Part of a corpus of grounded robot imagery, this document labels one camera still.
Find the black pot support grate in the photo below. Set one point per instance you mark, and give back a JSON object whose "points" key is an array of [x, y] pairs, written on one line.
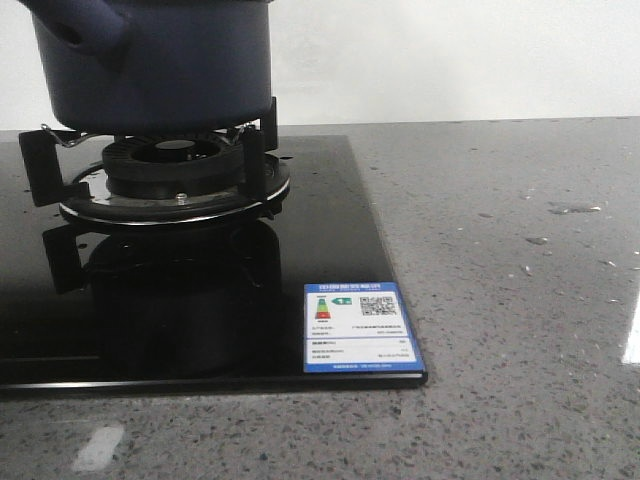
{"points": [[86, 198]]}

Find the dark blue cooking pot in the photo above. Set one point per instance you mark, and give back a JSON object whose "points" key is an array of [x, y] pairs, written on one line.
{"points": [[148, 67]]}

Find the black glass gas stove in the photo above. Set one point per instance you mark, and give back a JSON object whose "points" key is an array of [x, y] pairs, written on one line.
{"points": [[193, 309]]}

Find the blue energy label sticker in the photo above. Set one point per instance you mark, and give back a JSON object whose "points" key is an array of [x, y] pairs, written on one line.
{"points": [[358, 327]]}

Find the black round gas burner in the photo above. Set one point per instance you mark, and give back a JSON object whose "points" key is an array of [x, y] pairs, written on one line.
{"points": [[160, 167]]}

